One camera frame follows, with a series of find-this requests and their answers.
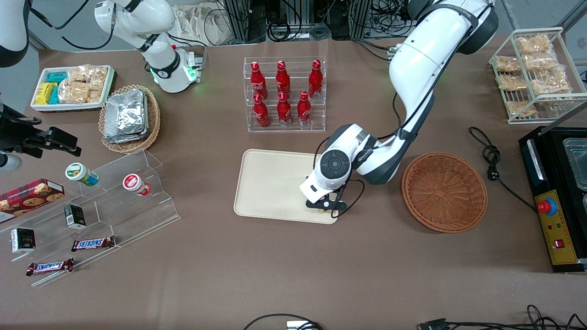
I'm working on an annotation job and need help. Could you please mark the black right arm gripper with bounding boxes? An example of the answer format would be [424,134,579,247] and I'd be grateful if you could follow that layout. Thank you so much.
[0,103,82,159]

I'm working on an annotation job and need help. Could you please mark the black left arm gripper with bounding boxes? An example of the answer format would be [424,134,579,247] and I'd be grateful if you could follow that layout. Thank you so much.
[305,192,349,217]

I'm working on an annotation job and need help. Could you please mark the white rectangular snack tray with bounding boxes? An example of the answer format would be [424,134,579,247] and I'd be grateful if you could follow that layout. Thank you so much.
[30,65,115,113]

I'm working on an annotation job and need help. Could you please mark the cream plastic tray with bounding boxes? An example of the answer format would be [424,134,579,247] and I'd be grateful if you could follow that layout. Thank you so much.
[233,148,342,225]

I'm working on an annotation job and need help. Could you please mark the oval tan wicker basket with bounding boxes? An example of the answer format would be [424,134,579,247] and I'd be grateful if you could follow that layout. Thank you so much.
[99,84,161,154]

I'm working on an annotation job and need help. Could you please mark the round brown wicker basket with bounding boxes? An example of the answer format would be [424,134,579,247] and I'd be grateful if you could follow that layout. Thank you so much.
[401,152,488,234]

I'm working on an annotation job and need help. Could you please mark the metal tray in machine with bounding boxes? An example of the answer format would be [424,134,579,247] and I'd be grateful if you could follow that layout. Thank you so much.
[562,137,587,191]

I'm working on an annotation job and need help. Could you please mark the green lid white cup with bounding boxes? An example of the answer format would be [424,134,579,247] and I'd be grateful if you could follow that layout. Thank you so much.
[65,162,100,187]

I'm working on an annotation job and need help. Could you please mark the yellow snack pack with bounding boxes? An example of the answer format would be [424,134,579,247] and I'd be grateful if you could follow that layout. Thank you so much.
[35,82,56,105]

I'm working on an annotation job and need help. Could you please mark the red cookie box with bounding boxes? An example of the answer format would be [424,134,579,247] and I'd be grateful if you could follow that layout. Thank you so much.
[0,178,65,218]

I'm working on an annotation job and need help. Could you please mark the silver foil pack stack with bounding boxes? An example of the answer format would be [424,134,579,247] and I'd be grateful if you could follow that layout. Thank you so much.
[103,89,150,144]

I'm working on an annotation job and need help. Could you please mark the small black box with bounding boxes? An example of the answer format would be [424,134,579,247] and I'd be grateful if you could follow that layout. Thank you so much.
[64,204,87,230]
[11,228,36,254]

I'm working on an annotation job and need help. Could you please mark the red lid white cup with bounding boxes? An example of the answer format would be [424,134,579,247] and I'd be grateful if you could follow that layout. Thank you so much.
[122,173,152,197]

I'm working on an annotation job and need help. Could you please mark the clear acrylic bottle rack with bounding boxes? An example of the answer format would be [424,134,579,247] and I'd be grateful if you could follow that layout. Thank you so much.
[244,56,327,133]

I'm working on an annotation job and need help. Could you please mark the red cola bottle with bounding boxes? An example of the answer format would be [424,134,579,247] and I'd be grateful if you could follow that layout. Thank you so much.
[277,92,292,127]
[250,61,268,100]
[297,91,312,127]
[253,93,271,128]
[308,59,323,99]
[276,60,291,98]

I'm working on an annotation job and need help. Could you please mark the clear stepped acrylic display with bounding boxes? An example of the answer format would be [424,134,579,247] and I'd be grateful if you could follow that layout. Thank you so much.
[0,149,181,288]

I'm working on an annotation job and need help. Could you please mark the brown Snickers bar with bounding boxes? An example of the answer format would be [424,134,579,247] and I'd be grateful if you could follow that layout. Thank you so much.
[26,258,75,276]
[71,236,116,252]

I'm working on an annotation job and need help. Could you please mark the beige cloth bag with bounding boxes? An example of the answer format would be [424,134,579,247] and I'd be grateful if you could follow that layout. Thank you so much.
[173,4,221,45]

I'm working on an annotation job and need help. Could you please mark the bagged puffed snack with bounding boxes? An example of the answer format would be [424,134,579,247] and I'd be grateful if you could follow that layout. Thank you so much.
[516,34,553,55]
[495,56,521,73]
[505,100,538,118]
[497,75,528,91]
[531,66,572,96]
[524,53,559,71]

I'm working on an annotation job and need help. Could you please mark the black sealing machine yellow panel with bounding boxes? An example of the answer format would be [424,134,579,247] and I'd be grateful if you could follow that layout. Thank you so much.
[519,103,587,274]

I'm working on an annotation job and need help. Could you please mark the black looped cable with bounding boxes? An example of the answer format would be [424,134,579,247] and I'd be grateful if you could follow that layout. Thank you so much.
[243,313,324,330]

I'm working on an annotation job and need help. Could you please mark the black cable with connector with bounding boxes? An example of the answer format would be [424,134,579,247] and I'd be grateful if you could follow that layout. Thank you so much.
[417,304,587,330]

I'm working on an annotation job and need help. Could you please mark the black power cable with plug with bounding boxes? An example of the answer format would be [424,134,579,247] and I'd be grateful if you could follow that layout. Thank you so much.
[468,126,538,214]

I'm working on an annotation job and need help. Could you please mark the black aluminium frame leg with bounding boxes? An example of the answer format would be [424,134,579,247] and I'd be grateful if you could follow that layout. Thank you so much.
[349,0,373,39]
[223,0,257,44]

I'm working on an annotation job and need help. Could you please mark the white wire rack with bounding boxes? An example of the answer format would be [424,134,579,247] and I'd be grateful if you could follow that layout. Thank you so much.
[488,27,587,125]

